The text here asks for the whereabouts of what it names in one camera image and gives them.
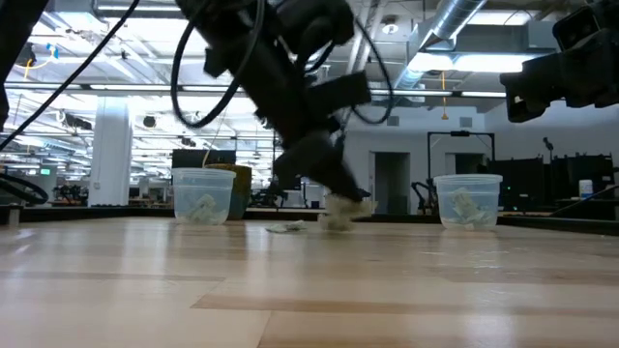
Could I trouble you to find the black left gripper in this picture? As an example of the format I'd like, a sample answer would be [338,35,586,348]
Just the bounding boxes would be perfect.
[202,23,371,203]

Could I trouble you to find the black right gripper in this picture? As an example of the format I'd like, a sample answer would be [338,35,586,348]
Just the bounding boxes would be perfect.
[500,31,619,122]

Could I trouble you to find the pile of banknotes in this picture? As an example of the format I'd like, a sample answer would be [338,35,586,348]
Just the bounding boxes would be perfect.
[317,192,377,232]

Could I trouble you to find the olive brown ceramic mug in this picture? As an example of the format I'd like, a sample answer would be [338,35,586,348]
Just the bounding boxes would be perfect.
[205,162,253,221]

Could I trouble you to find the black cabinets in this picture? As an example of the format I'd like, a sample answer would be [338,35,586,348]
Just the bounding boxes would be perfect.
[486,153,616,214]

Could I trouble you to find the yellow hanging pendant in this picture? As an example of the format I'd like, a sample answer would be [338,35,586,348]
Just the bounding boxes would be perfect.
[438,71,450,121]

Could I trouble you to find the long linear ceiling light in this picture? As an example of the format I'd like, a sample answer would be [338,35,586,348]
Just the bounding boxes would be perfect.
[3,82,507,100]

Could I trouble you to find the clear plastic cup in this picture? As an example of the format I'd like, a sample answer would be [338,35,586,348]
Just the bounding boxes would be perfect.
[171,167,238,227]
[433,173,504,232]

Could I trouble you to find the black monitor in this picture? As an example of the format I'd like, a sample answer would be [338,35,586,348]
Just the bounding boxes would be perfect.
[171,148,238,170]

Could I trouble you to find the white building pillar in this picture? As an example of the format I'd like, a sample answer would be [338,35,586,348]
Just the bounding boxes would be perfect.
[88,96,134,208]

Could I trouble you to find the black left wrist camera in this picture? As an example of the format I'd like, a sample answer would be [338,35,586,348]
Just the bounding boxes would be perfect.
[309,71,372,120]

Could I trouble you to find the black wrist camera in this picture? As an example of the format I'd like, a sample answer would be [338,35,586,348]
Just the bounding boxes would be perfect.
[309,71,372,120]
[552,0,619,52]

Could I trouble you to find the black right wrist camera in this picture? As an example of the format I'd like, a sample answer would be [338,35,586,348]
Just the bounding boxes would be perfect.
[552,0,619,52]

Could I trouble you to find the black robot station frame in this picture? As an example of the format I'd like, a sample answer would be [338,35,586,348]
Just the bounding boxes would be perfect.
[427,130,497,178]

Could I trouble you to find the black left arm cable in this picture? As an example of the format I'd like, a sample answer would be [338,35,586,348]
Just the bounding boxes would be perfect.
[169,0,266,130]
[350,18,394,126]

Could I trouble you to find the slanted silver ventilation duct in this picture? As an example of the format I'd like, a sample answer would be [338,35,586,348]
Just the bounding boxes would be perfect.
[386,0,488,91]

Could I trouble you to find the black aluminium table frame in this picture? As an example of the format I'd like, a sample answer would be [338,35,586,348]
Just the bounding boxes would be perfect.
[0,203,619,238]

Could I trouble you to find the thin black cable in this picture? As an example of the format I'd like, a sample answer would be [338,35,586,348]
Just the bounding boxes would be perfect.
[0,0,141,152]

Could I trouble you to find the thick black cable loop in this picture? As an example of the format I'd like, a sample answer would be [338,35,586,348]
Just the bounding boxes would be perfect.
[0,172,49,207]

